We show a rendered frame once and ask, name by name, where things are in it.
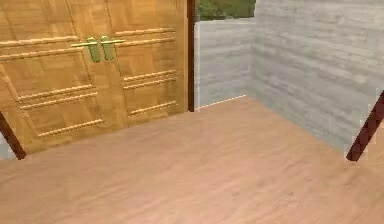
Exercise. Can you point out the window with green view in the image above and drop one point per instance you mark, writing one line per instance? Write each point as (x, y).
(225, 8)

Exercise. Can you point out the wooden double room door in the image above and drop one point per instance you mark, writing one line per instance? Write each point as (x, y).
(56, 83)

